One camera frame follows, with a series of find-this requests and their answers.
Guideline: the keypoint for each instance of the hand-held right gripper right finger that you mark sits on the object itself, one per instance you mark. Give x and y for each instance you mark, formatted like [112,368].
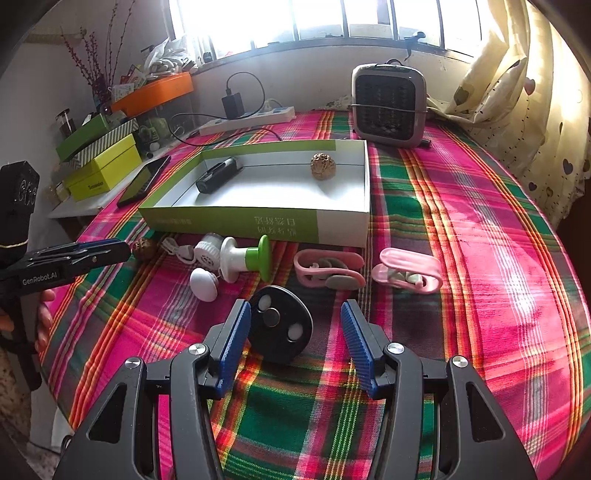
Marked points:
[358,346]

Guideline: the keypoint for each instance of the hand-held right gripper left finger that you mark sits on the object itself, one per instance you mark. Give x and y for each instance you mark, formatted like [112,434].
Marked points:
[235,350]

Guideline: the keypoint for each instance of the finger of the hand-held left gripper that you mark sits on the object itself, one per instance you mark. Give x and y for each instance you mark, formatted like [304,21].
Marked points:
[106,246]
[92,263]

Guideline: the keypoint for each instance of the brown walnut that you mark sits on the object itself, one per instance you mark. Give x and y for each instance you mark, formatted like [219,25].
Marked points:
[143,248]
[323,165]

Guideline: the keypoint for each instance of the black round disc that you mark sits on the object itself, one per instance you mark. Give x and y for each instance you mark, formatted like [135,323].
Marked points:
[279,330]

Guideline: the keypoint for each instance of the white round ball gadget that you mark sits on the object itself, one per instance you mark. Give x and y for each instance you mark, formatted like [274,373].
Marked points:
[204,285]

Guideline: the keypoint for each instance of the white and green stamper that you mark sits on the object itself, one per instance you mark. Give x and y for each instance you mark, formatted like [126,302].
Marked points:
[240,258]

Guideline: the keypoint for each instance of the pink clip with green pad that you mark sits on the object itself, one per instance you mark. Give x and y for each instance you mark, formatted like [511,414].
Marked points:
[304,267]

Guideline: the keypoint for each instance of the green and white cardboard box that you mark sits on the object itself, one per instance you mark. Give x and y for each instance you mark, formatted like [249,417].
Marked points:
[277,184]

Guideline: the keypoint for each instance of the person's left hand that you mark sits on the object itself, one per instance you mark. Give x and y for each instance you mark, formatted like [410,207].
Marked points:
[45,318]

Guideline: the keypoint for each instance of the black smartphone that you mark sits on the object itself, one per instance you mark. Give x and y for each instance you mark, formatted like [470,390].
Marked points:
[143,182]

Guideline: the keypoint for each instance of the yellow-green shoe box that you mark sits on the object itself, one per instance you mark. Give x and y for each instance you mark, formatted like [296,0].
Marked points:
[106,168]

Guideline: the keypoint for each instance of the glass jar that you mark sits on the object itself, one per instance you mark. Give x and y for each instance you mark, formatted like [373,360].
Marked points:
[65,123]

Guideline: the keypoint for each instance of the green flat box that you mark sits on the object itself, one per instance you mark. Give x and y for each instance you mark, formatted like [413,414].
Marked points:
[81,136]

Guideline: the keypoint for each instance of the grey striped box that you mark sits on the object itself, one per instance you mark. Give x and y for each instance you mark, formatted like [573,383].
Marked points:
[106,138]

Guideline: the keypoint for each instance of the white round brush head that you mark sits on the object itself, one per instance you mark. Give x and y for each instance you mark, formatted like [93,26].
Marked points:
[210,251]

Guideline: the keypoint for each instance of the black rectangular charger device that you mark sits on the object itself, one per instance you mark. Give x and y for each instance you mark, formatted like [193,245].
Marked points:
[217,177]

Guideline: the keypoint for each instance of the dried flower branches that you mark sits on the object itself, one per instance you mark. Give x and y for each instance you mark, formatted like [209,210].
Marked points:
[90,60]

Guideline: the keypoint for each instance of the pink plaid tablecloth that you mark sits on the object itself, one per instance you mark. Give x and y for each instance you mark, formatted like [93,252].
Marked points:
[461,230]

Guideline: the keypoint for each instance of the orange tray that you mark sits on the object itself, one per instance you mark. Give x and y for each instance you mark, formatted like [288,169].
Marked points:
[157,90]

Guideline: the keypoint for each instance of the black power adapter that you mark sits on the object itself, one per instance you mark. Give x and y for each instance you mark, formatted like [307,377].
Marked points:
[233,105]

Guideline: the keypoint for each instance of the white plastic bag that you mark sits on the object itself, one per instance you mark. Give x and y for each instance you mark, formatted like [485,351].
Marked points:
[164,57]

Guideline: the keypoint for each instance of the white power strip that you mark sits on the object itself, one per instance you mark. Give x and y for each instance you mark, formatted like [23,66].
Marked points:
[258,117]

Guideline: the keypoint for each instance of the grey space heater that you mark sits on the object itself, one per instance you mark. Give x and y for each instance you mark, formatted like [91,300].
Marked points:
[388,106]

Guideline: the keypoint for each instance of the cream patterned curtain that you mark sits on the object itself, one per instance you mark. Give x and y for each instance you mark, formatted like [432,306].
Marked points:
[531,115]

